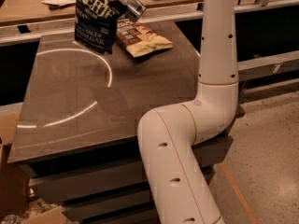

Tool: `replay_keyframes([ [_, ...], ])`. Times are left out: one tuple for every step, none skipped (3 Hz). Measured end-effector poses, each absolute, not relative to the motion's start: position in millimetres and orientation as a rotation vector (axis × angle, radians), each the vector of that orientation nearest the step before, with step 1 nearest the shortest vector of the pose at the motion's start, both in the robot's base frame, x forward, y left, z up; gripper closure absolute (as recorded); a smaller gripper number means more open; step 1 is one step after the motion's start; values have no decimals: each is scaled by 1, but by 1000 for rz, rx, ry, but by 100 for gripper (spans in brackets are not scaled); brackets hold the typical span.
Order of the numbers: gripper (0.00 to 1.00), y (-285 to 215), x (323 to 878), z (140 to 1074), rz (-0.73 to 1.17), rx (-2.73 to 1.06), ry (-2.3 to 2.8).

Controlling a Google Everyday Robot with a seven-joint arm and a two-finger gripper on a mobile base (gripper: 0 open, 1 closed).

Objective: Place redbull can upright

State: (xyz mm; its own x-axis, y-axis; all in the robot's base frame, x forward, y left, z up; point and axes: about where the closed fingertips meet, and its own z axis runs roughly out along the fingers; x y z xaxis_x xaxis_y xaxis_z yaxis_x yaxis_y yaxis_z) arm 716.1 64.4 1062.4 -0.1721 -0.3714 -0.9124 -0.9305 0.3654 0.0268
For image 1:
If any cardboard box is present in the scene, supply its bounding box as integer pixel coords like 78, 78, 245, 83
0, 112, 69, 224

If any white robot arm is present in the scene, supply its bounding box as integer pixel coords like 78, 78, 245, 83
137, 0, 238, 224

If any blue salt vinegar chip bag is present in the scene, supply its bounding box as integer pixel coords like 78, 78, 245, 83
75, 0, 121, 54

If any wooden desk in background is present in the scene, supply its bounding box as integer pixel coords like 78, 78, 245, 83
0, 0, 203, 26

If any brown yellow chip bag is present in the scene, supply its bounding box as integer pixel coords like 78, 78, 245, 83
117, 19, 173, 58

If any grey drawer cabinet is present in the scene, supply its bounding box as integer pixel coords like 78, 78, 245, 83
8, 21, 231, 224

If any silver blue redbull can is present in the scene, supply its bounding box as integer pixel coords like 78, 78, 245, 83
121, 0, 146, 22

